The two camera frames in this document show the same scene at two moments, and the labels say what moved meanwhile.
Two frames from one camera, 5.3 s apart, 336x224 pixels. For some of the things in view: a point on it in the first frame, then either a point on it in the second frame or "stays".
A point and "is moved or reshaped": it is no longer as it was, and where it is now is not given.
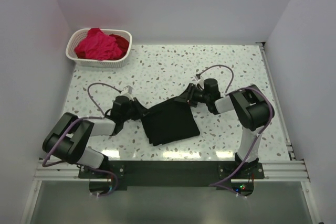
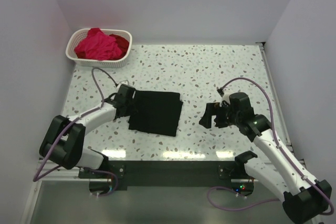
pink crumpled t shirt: (97, 46) stays
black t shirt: (169, 123) is moved or reshaped
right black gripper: (191, 95) to (218, 115)
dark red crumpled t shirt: (123, 43) stays
